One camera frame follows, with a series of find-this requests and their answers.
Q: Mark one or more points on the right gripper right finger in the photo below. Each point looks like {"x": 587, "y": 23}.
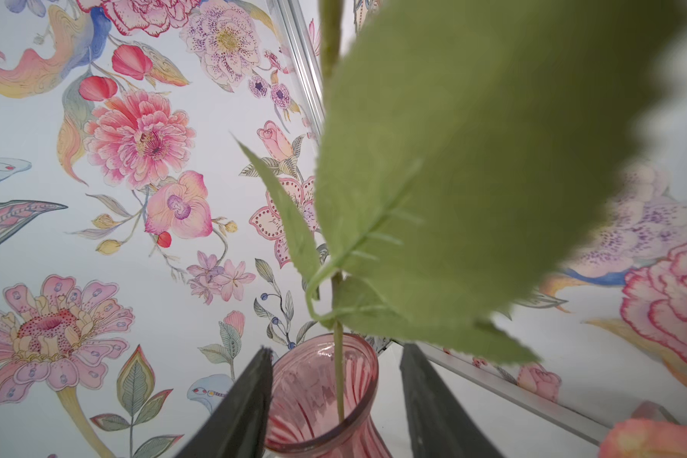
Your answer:
{"x": 437, "y": 424}

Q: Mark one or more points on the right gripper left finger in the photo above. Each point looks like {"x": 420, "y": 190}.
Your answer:
{"x": 237, "y": 427}

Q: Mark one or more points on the smoky pink glass vase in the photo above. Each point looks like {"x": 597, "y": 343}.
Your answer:
{"x": 303, "y": 418}

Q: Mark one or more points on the magenta pink rose stem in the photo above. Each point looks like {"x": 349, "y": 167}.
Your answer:
{"x": 468, "y": 148}

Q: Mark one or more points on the pink flower bouquet green stems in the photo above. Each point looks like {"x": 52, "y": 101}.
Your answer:
{"x": 644, "y": 438}

